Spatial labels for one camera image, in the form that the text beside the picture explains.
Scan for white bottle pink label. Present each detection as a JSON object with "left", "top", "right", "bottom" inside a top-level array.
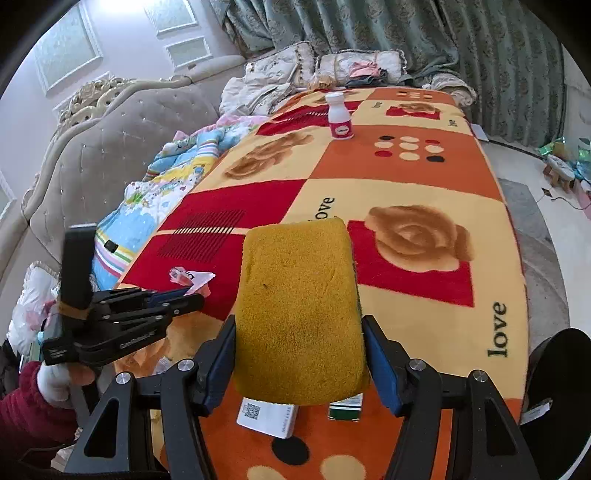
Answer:
[{"left": 325, "top": 91, "right": 355, "bottom": 139}]

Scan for green patterned curtain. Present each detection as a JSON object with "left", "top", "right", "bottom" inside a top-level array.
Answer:
[{"left": 210, "top": 0, "right": 566, "bottom": 139}]

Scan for colourful cartoon quilt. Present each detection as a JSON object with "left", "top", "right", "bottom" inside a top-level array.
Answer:
[{"left": 91, "top": 113, "right": 269, "bottom": 288}]

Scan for green foil bag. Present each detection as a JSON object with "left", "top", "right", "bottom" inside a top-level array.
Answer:
[{"left": 538, "top": 137, "right": 591, "bottom": 161}]

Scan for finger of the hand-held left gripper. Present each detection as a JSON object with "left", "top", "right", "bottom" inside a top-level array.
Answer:
[
  {"left": 92, "top": 287, "right": 192, "bottom": 312},
  {"left": 107, "top": 294, "right": 205, "bottom": 355}
]

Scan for yellow sponge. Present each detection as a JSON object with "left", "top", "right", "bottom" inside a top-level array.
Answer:
[{"left": 233, "top": 218, "right": 372, "bottom": 407}]

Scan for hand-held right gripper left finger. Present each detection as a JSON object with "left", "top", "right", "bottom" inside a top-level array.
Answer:
[{"left": 62, "top": 315, "right": 237, "bottom": 480}]

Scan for grey floor mat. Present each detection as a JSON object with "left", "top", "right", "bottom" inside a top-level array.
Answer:
[{"left": 496, "top": 178, "right": 570, "bottom": 298}]

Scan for white green striped box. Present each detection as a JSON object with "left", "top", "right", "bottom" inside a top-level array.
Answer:
[{"left": 328, "top": 392, "right": 364, "bottom": 422}]

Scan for grey tufted sofa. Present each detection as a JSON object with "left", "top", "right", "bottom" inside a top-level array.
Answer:
[{"left": 21, "top": 55, "right": 247, "bottom": 296}]

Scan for white plastic bag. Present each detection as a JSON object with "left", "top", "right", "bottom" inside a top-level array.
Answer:
[{"left": 8, "top": 265, "right": 62, "bottom": 352}]

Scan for white cardboard box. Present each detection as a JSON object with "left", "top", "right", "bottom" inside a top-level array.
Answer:
[{"left": 236, "top": 396, "right": 296, "bottom": 439}]

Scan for dark cloth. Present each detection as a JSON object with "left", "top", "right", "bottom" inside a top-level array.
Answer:
[{"left": 345, "top": 74, "right": 385, "bottom": 89}]

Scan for small wooden stool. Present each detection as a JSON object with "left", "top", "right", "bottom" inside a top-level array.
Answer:
[{"left": 542, "top": 154, "right": 576, "bottom": 188}]

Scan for cream bedding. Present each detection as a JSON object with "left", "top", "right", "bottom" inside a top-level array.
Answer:
[{"left": 219, "top": 76, "right": 302, "bottom": 117}]

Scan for pink wrapper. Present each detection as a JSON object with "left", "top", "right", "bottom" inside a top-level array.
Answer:
[{"left": 168, "top": 265, "right": 217, "bottom": 296}]

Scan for black round bin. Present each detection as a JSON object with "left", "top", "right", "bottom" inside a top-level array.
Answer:
[{"left": 519, "top": 328, "right": 591, "bottom": 467}]

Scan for orange red printed blanket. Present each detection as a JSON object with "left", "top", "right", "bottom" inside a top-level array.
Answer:
[{"left": 111, "top": 88, "right": 532, "bottom": 480}]

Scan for person's left hand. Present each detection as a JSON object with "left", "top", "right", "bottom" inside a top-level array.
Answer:
[{"left": 36, "top": 364, "right": 100, "bottom": 410}]

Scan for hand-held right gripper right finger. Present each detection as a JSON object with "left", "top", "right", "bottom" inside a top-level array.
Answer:
[{"left": 362, "top": 315, "right": 541, "bottom": 480}]

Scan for cream embroidered pillow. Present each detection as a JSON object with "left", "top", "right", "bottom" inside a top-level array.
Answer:
[
  {"left": 316, "top": 48, "right": 407, "bottom": 87},
  {"left": 244, "top": 41, "right": 317, "bottom": 87}
]

